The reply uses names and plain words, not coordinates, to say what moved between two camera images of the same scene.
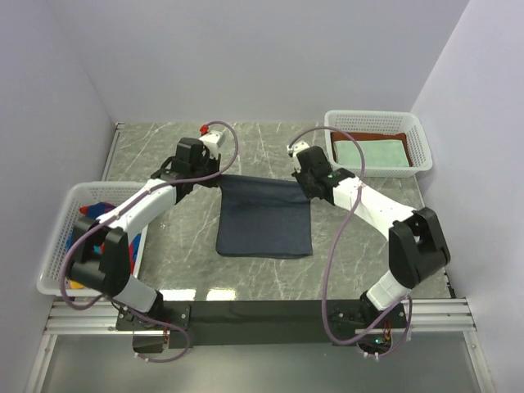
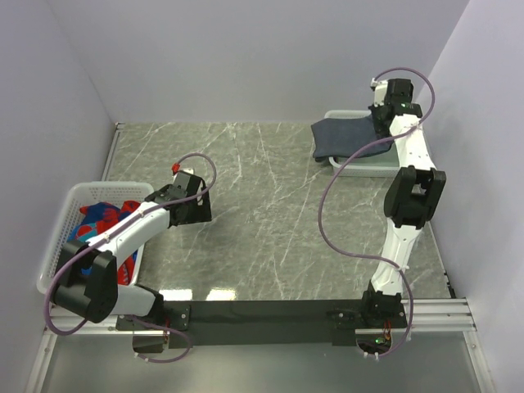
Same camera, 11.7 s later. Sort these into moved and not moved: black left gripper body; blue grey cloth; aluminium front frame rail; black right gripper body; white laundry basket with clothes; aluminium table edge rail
Moved: black right gripper body; black left gripper body; blue grey cloth
Not moved: aluminium front frame rail; aluminium table edge rail; white laundry basket with clothes
